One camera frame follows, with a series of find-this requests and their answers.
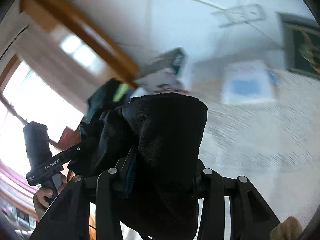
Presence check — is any black garment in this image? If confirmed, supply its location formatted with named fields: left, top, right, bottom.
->
left=68, top=93, right=208, bottom=239

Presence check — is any stack of folded clothes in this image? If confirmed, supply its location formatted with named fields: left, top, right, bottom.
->
left=83, top=78, right=135, bottom=123

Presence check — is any person's left hand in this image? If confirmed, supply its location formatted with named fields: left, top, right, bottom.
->
left=33, top=186, right=53, bottom=220

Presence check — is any dark brown wooden cabinet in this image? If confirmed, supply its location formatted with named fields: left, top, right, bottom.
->
left=57, top=127, right=81, bottom=151

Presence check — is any pale curtain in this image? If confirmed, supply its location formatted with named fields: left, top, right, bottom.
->
left=10, top=24, right=118, bottom=113

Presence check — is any grey printed cardboard box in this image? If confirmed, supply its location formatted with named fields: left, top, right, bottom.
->
left=135, top=47, right=189, bottom=94

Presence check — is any white blue flat package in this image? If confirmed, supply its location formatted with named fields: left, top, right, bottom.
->
left=221, top=60, right=276, bottom=105

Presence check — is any dark green gold box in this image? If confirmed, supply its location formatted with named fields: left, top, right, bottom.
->
left=278, top=13, right=319, bottom=80

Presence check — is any wooden door frame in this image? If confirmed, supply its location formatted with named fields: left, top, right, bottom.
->
left=20, top=0, right=139, bottom=88

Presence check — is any white wall socket strip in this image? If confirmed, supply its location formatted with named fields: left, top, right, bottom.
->
left=212, top=4, right=266, bottom=28

